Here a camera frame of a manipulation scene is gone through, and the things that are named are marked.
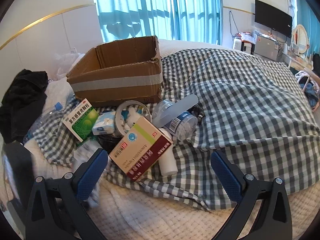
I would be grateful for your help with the white cylindrical bottle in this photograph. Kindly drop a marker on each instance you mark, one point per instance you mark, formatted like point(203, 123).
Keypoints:
point(167, 162)

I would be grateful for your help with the silver mini fridge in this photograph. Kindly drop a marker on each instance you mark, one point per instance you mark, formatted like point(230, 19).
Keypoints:
point(266, 47)

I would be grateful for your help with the round cotton swab container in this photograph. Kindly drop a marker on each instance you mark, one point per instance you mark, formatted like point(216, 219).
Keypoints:
point(132, 116)

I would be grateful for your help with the teal curtain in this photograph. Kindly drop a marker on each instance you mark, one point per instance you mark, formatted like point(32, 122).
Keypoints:
point(185, 20)

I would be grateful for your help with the black wall television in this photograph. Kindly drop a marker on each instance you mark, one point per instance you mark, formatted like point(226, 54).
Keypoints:
point(273, 18)

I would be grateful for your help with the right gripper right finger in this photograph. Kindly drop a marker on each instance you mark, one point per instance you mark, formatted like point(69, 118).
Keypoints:
point(273, 220)

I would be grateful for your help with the clear water bottle blue cap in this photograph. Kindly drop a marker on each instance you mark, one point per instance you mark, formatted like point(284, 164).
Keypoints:
point(40, 121)

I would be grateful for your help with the checkered blanket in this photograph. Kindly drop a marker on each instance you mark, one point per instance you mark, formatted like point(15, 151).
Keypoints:
point(254, 111)

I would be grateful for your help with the brown cardboard box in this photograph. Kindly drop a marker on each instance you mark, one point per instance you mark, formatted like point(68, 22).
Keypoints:
point(122, 70)

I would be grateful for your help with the white plastic bag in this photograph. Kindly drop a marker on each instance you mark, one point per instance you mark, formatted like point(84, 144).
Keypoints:
point(64, 63)

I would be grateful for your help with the black garment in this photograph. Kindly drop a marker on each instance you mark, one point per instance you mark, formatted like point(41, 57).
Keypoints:
point(22, 104)

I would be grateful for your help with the green 999 medicine box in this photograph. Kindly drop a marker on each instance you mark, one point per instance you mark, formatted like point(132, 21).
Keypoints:
point(81, 120)

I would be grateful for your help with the clear jar with barcode label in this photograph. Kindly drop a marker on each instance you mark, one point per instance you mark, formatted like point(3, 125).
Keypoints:
point(182, 126)

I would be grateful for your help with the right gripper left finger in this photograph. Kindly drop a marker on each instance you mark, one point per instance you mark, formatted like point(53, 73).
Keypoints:
point(56, 203)

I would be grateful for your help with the white suitcase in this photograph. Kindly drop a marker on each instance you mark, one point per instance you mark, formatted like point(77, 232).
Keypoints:
point(244, 44)

